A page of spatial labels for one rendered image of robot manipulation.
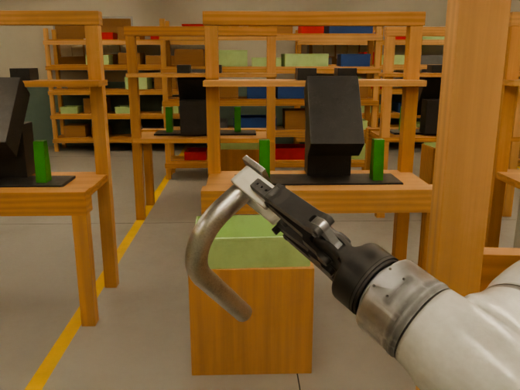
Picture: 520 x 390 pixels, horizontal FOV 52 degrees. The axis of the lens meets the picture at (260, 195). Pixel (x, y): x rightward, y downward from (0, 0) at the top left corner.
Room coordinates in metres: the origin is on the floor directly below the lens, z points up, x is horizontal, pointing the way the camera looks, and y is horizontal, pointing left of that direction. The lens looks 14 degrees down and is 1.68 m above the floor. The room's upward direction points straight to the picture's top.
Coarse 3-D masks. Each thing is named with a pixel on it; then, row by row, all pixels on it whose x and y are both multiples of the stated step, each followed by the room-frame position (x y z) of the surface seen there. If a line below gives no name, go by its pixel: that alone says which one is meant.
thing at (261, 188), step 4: (256, 180) 0.64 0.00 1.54; (260, 180) 0.64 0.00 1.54; (252, 184) 0.64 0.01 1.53; (256, 184) 0.64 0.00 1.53; (260, 184) 0.64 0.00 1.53; (264, 184) 0.64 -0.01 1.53; (252, 188) 0.64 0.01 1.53; (256, 188) 0.63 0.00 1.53; (260, 188) 0.63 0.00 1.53; (264, 188) 0.63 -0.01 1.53; (268, 188) 0.63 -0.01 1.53; (276, 188) 0.60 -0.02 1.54; (256, 192) 0.64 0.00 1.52; (260, 192) 0.63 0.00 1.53; (264, 192) 0.63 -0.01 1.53; (268, 192) 0.61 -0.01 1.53; (272, 192) 0.60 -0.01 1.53; (276, 192) 0.60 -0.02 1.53; (260, 196) 0.64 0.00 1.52; (272, 196) 0.60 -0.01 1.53
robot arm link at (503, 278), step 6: (516, 264) 0.54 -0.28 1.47; (510, 270) 0.53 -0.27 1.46; (516, 270) 0.52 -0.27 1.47; (498, 276) 0.53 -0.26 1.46; (504, 276) 0.52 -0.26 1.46; (510, 276) 0.52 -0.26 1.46; (516, 276) 0.51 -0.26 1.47; (492, 282) 0.53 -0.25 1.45; (498, 282) 0.51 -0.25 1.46; (504, 282) 0.51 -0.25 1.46; (510, 282) 0.50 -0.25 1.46; (516, 282) 0.50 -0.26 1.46; (486, 288) 0.52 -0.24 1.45
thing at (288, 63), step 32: (288, 32) 7.59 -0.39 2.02; (320, 32) 7.58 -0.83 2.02; (352, 32) 7.59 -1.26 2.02; (192, 64) 7.56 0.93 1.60; (224, 64) 7.54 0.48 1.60; (256, 64) 7.55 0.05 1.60; (288, 64) 7.55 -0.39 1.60; (320, 64) 7.59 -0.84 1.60; (352, 64) 7.61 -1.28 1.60; (224, 96) 7.57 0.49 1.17; (256, 96) 7.56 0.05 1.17; (288, 96) 7.55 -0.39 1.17; (288, 128) 7.60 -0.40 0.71; (192, 160) 7.53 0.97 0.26; (288, 160) 7.53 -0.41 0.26; (352, 160) 7.56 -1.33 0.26
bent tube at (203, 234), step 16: (224, 192) 0.67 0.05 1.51; (240, 192) 0.66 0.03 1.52; (208, 208) 0.66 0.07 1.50; (224, 208) 0.65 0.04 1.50; (240, 208) 0.67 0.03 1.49; (208, 224) 0.64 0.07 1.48; (192, 240) 0.65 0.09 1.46; (208, 240) 0.65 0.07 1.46; (192, 256) 0.65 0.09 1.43; (192, 272) 0.66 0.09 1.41; (208, 272) 0.67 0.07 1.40; (208, 288) 0.68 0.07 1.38; (224, 288) 0.71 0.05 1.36; (224, 304) 0.72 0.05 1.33; (240, 304) 0.75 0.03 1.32; (240, 320) 0.77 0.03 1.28
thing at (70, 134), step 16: (48, 32) 9.86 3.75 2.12; (112, 32) 9.89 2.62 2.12; (48, 48) 9.80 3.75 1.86; (48, 64) 9.80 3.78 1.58; (64, 64) 9.93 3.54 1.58; (80, 64) 9.93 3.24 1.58; (112, 64) 9.93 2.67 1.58; (144, 64) 9.93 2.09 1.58; (160, 64) 9.93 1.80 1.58; (144, 80) 9.87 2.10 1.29; (160, 80) 9.94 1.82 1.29; (176, 80) 10.02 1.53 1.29; (64, 112) 9.84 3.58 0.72; (80, 112) 10.06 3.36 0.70; (112, 112) 10.06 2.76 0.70; (128, 112) 9.88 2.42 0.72; (144, 112) 10.06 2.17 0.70; (160, 112) 10.06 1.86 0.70; (176, 112) 9.90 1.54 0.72; (64, 128) 9.88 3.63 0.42; (80, 128) 9.89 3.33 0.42; (64, 144) 10.23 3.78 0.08
